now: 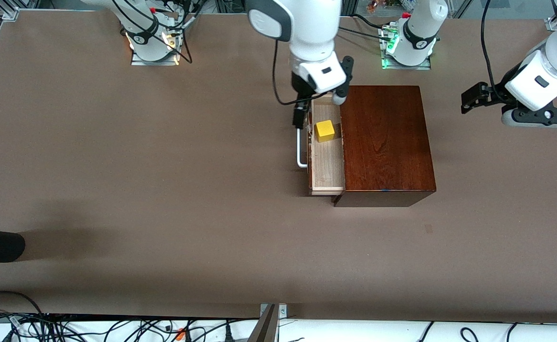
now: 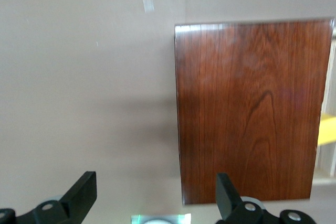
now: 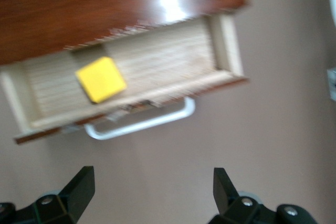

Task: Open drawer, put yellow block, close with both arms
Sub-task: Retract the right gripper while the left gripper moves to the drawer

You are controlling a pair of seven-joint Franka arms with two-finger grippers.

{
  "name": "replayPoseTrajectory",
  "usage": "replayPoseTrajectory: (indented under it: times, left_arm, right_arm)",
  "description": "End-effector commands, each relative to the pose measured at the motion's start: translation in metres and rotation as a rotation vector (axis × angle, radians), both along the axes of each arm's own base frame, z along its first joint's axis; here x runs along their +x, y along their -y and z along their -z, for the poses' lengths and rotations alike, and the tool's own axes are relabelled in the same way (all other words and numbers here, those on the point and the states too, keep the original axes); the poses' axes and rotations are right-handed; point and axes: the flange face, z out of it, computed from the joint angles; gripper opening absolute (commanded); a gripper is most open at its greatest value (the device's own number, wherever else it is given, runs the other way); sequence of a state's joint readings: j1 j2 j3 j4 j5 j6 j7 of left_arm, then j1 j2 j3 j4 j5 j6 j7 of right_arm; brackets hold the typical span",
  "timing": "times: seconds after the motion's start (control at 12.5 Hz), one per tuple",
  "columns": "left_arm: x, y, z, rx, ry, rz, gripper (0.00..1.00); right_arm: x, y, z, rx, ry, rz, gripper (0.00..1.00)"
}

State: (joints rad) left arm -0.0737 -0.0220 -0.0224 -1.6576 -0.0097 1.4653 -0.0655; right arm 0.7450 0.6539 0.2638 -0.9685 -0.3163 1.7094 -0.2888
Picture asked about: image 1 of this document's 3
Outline yellow wooden block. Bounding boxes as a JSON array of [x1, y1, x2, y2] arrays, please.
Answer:
[[314, 120, 336, 143]]

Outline wooden drawer with white handle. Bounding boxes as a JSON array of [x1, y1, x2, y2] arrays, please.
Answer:
[[297, 93, 346, 196]]

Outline dark brown wooden cabinet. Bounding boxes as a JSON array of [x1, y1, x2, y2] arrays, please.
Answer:
[[333, 85, 437, 208]]

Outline white board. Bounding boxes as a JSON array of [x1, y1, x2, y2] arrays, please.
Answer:
[[0, 316, 557, 342]]

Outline black right arm wrist cable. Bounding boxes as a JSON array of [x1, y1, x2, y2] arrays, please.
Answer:
[[273, 40, 310, 106]]

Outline black arm wrist cable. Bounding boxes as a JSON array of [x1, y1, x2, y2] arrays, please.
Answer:
[[273, 40, 310, 106], [480, 0, 502, 100]]

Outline black left arm wrist cable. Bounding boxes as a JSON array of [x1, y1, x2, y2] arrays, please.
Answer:
[[480, 0, 502, 100]]

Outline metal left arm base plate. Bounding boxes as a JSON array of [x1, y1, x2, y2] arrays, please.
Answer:
[[380, 26, 432, 70]]

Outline black cable on table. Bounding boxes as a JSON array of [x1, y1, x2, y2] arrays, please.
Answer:
[[339, 16, 393, 41]]

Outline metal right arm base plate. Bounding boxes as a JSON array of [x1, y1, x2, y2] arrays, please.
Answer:
[[131, 19, 180, 66]]

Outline small metal bracket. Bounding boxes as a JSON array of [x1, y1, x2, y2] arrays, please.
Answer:
[[260, 303, 288, 320]]

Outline grey metal post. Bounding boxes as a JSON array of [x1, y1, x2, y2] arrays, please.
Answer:
[[247, 304, 279, 342]]

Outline tangled black cables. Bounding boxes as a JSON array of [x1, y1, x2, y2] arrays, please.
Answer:
[[0, 309, 260, 342]]

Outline black cable loop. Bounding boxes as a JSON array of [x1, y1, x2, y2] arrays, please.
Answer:
[[0, 291, 44, 316]]

